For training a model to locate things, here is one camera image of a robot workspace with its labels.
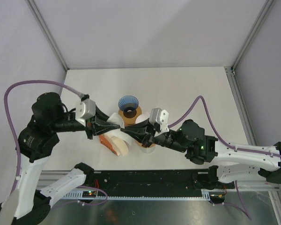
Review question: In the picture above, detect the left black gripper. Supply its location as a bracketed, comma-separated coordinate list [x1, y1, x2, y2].
[52, 102, 121, 138]

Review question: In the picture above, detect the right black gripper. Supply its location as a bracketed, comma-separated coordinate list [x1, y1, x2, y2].
[121, 118, 188, 153]

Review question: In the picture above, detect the wooden dripper ring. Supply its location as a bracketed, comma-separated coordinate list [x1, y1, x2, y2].
[118, 105, 143, 127]
[134, 139, 156, 149]

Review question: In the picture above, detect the clear glass carafe brown collar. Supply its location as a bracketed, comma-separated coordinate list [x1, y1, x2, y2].
[140, 146, 155, 154]

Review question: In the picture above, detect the coffee filter pack orange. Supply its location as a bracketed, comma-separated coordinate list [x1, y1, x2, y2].
[99, 135, 129, 156]

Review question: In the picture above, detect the blue glass dripper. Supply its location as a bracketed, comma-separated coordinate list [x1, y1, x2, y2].
[118, 95, 139, 112]

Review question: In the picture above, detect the white paper coffee filter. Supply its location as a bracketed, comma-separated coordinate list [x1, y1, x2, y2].
[135, 112, 150, 126]

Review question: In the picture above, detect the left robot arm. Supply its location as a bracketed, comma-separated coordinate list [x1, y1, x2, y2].
[0, 92, 120, 225]

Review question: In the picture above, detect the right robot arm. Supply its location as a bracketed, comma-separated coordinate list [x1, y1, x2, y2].
[121, 120, 281, 188]

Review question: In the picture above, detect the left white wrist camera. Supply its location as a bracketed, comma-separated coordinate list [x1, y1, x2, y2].
[75, 95, 96, 126]

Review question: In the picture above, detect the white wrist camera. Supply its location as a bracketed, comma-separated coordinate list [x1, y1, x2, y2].
[149, 108, 169, 134]
[75, 95, 96, 126]

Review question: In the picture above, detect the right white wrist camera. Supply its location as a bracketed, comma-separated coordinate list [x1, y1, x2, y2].
[149, 108, 169, 134]

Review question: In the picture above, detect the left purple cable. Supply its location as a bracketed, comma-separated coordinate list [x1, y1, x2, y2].
[4, 81, 108, 207]

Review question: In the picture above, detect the purple cable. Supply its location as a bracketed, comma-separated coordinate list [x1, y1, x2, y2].
[4, 81, 108, 207]
[167, 95, 281, 220]

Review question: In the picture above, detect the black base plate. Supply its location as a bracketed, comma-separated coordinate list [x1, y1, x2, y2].
[83, 166, 235, 191]

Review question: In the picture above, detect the grey cable duct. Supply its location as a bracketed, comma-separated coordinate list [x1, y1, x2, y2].
[62, 187, 223, 201]

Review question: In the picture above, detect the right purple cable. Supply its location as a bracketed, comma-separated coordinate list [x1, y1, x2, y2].
[167, 95, 281, 220]

